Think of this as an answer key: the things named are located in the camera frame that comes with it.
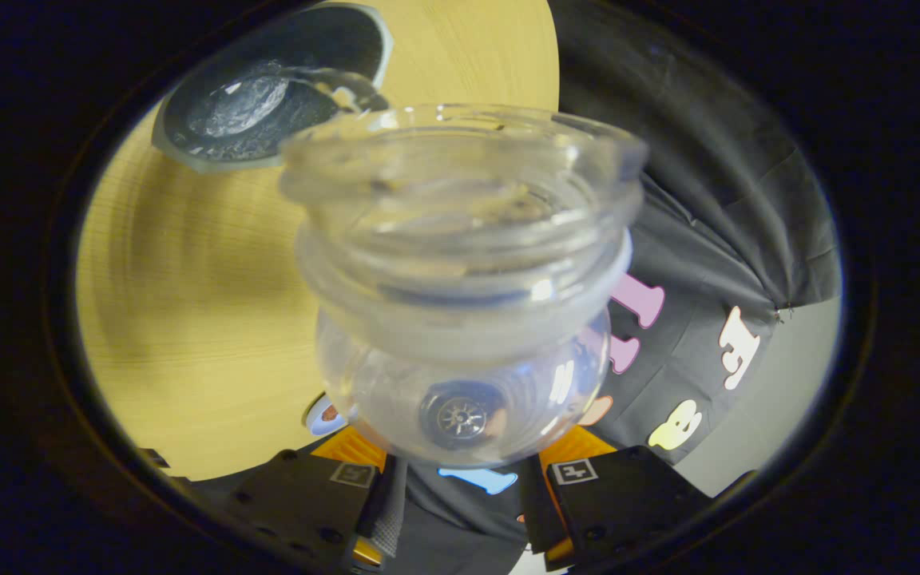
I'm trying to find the grey cup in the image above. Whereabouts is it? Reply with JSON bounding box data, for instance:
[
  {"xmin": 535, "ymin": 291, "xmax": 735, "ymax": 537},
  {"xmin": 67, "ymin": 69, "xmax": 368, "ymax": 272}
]
[{"xmin": 151, "ymin": 4, "xmax": 394, "ymax": 174}]

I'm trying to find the wooden table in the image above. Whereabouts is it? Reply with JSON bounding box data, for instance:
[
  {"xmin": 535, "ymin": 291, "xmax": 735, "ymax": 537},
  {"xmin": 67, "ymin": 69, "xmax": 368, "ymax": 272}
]
[{"xmin": 75, "ymin": 0, "xmax": 561, "ymax": 482}]

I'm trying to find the clear plastic juice bottle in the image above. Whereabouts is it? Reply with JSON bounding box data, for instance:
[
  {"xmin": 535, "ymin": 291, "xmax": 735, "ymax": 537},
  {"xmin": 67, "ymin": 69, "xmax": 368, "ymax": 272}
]
[{"xmin": 278, "ymin": 104, "xmax": 651, "ymax": 469}]

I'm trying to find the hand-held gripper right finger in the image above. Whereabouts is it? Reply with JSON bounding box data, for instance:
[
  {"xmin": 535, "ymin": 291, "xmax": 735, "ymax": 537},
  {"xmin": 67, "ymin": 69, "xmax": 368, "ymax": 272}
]
[{"xmin": 517, "ymin": 426, "xmax": 712, "ymax": 572}]

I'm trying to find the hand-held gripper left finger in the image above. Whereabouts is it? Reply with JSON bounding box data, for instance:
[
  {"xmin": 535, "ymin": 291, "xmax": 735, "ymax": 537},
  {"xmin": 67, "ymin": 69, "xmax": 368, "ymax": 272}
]
[{"xmin": 188, "ymin": 426, "xmax": 409, "ymax": 569}]

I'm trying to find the blue plate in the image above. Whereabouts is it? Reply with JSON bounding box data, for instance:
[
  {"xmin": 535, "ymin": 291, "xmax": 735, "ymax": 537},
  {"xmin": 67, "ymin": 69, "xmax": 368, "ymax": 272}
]
[{"xmin": 303, "ymin": 393, "xmax": 357, "ymax": 437}]

